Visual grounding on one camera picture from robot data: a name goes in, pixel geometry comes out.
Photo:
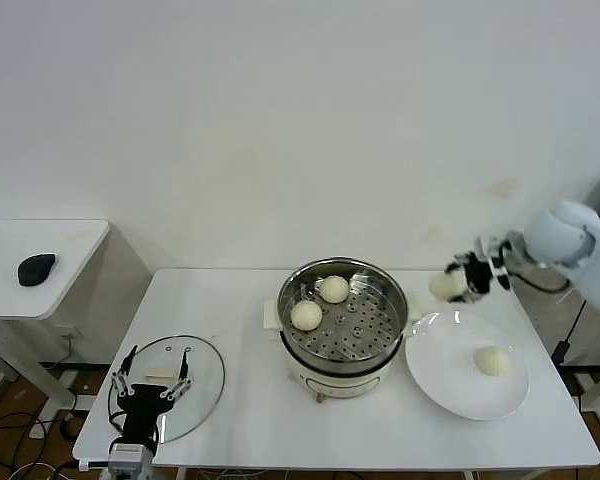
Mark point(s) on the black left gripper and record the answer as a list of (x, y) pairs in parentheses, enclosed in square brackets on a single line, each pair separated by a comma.
[(142, 405)]

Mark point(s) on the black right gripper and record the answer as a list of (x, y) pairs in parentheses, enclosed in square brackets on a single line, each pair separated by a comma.
[(479, 277)]

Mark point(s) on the white steamed baozi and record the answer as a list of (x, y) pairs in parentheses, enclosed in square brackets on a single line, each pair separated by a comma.
[(334, 289), (445, 286), (491, 361), (306, 316)]

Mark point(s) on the round glass pot lid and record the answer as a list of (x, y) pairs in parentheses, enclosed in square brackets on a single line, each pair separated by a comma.
[(205, 380)]

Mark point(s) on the perforated steel steamer basket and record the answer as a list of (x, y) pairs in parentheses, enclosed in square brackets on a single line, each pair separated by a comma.
[(360, 330)]

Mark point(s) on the round white plate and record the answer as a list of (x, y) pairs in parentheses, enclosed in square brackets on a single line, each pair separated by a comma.
[(440, 370)]

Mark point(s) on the brown round floor object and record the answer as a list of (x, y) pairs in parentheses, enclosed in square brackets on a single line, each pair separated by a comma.
[(71, 429)]

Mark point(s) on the small white side table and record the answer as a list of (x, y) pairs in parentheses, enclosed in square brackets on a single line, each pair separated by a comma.
[(80, 235)]

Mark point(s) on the black computer mouse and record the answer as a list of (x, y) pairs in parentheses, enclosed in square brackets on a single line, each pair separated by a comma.
[(36, 270)]

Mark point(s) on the white desk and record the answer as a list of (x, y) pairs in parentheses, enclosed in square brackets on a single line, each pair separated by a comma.
[(592, 395)]

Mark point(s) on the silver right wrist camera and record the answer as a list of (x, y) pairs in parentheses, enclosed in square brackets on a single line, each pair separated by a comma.
[(490, 247)]

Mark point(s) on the white wall socket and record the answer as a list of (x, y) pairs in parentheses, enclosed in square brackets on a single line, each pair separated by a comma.
[(69, 331)]

